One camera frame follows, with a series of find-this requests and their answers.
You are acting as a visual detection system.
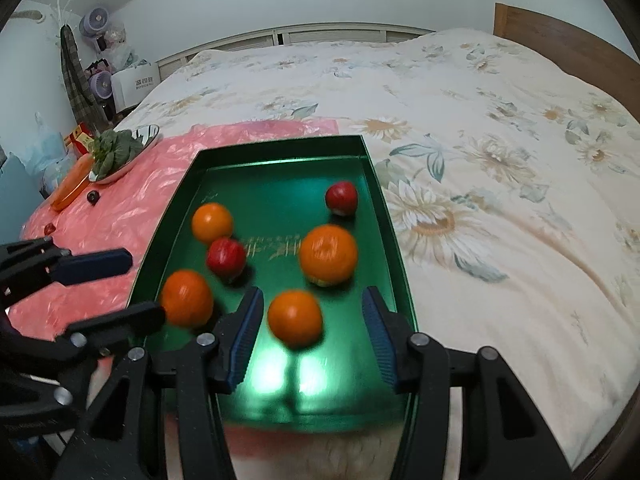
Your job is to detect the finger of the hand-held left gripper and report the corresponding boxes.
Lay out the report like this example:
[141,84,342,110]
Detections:
[55,301,167,361]
[0,238,134,306]

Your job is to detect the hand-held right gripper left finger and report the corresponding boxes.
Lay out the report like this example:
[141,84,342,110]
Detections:
[50,286,266,480]

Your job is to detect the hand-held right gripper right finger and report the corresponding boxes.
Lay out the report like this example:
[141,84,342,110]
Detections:
[361,286,576,480]

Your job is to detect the orange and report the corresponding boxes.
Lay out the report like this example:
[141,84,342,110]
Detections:
[191,202,235,244]
[299,225,359,286]
[267,290,323,347]
[160,270,215,329]

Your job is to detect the green rectangular tray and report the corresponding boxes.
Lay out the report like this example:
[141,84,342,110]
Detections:
[127,135,420,461]

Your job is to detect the orange rimmed plate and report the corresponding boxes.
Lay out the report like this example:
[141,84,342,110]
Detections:
[49,160,96,212]

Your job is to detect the pink plastic sheet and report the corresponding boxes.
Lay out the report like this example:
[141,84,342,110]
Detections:
[7,117,351,346]

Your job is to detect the light blue plastic bag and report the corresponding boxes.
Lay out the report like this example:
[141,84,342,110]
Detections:
[22,112,68,171]
[42,157,76,193]

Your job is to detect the light blue folded panel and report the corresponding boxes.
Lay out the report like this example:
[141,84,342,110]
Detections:
[0,152,43,246]

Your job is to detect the green leafy vegetable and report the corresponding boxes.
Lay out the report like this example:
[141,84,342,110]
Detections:
[89,129,143,178]

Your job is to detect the red and yellow sack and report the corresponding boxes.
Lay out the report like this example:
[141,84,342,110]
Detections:
[64,122,96,153]

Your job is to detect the white patterned plate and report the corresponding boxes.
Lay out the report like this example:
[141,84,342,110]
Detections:
[89,124,161,183]

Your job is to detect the purple fan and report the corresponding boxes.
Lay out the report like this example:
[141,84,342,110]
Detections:
[89,70,113,96]
[80,7,110,38]

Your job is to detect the white paper bag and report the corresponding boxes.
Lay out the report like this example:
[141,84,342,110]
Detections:
[111,62,162,111]

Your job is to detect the plaid scarf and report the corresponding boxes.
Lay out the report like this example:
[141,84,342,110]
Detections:
[60,24,108,126]

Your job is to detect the white coat rack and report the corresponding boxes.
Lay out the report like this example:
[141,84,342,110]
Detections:
[47,0,76,28]

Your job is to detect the white slatted panel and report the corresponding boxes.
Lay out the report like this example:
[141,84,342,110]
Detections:
[157,22,436,81]

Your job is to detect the wooden headboard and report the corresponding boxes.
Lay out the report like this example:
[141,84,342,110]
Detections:
[492,2,640,121]

